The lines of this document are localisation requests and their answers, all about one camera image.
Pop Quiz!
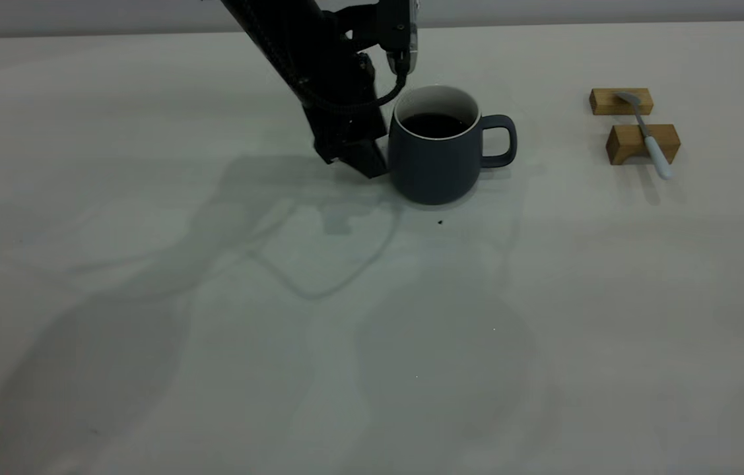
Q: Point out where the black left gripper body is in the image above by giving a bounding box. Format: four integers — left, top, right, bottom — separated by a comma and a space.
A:
302, 53, 390, 166

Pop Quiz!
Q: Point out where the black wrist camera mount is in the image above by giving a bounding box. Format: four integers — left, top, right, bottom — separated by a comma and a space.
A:
339, 0, 420, 75

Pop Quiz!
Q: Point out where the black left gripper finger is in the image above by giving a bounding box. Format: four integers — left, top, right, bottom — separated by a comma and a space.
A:
339, 137, 390, 180

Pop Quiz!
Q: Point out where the dark grey ceramic mug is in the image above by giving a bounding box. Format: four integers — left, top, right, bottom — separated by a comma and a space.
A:
388, 85, 518, 206

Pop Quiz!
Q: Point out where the small spoon with white handle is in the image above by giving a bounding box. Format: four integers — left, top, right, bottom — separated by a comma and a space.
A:
614, 92, 673, 181

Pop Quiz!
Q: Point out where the arched wooden block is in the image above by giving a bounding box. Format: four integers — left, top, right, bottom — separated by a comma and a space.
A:
606, 124, 681, 166

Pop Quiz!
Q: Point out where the flat rectangular wooden block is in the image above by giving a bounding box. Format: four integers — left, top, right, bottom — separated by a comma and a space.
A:
589, 88, 654, 117

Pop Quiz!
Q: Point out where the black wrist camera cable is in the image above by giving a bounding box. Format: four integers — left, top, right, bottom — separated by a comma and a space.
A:
299, 56, 411, 114

